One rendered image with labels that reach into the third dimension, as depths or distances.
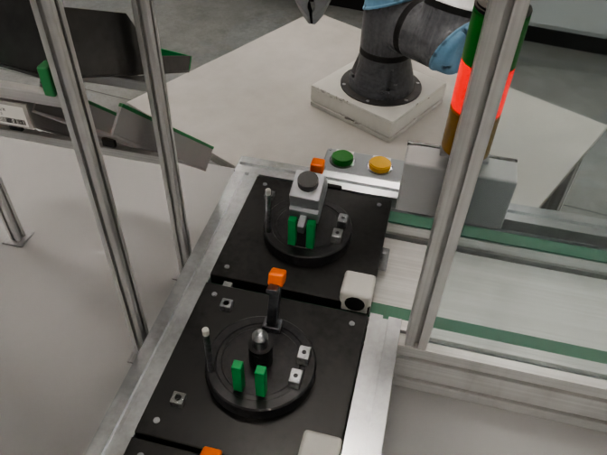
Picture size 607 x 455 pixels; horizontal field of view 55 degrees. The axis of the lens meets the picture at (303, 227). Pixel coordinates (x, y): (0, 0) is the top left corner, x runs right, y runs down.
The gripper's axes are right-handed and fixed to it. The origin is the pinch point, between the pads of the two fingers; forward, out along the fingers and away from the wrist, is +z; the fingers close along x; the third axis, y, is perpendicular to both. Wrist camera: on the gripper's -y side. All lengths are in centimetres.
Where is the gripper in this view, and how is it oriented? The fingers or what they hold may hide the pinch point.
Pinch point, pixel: (311, 17)
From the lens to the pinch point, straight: 95.6
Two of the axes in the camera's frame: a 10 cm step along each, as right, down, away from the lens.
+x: -9.7, -1.9, 1.5
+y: 2.4, -6.7, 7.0
